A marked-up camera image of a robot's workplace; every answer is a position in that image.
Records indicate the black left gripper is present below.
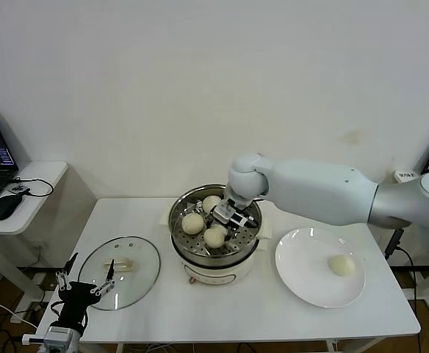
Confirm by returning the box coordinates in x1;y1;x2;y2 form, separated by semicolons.
54;252;117;324

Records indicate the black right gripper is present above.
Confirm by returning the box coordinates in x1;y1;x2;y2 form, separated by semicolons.
203;207;240;244

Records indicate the white steamed baozi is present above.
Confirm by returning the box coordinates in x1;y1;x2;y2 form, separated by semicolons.
203;224;227;248
181;213;205;235
327;255;356;277
202;195;223;215

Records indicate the round glass pot lid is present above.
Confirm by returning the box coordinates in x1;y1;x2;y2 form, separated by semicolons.
78;236;162;312

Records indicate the perforated stainless steel steamer basket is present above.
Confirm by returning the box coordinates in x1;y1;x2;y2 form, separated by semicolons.
169;185;264;259

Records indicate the white electric cooker base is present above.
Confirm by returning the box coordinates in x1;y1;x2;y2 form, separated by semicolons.
158;214;274;286

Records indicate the round white plate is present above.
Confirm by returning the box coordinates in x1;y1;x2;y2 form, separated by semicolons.
275;228;367;309

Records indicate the white side table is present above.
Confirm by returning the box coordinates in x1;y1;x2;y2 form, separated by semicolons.
0;161;70;324

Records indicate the black computer mouse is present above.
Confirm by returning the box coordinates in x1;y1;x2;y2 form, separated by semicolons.
0;194;27;221

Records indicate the thin black cable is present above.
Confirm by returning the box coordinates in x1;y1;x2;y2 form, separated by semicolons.
12;178;54;199

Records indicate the black cable with adapter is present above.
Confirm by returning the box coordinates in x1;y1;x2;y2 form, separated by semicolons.
384;227;417;302

